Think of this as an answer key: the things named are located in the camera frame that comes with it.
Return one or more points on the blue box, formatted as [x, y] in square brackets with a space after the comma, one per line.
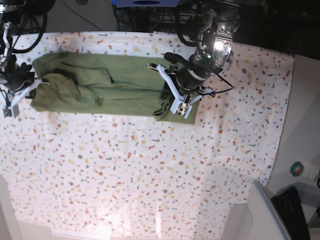
[146, 3]

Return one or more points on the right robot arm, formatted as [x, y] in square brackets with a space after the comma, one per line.
[16, 18]

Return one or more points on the green tape roll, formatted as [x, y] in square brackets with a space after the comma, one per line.
[296, 169]

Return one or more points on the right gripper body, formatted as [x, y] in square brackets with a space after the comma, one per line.
[16, 78]

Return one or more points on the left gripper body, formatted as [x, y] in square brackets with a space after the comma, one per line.
[187, 77]

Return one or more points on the black keyboard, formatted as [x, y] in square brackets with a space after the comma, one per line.
[288, 206]

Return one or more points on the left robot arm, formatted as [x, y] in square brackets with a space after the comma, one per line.
[214, 40]

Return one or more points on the green t-shirt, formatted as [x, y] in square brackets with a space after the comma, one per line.
[103, 84]

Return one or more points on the terrazzo pattern tablecloth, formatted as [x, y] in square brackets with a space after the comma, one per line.
[109, 176]

